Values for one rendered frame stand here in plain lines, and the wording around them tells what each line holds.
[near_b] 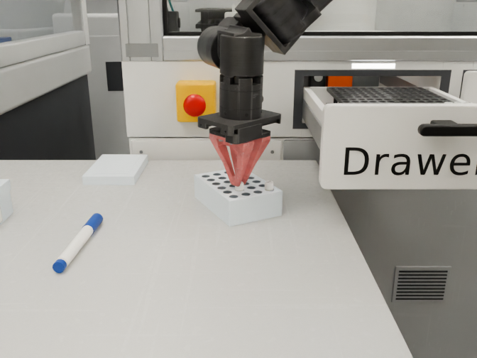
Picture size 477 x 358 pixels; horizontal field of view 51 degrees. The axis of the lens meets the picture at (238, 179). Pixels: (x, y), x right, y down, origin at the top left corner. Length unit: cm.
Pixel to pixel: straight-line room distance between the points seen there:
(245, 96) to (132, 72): 38
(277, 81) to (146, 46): 25
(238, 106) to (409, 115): 21
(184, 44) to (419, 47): 43
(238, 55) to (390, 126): 21
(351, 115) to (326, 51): 34
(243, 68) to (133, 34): 37
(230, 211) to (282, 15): 26
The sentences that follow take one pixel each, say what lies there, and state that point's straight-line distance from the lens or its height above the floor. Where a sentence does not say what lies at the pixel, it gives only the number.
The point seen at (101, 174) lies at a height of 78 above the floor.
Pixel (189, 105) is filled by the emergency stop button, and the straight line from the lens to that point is 89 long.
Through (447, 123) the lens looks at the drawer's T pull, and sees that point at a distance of 65.
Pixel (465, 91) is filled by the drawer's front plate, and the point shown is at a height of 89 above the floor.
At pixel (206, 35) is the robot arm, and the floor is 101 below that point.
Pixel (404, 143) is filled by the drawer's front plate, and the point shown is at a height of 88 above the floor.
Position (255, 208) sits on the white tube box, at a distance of 69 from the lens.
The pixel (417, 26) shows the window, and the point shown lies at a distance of 102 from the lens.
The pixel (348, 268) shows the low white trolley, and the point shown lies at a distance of 60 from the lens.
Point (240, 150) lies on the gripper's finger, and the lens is 65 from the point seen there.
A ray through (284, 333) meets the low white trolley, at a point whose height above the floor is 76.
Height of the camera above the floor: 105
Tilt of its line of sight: 19 degrees down
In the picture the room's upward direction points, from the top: straight up
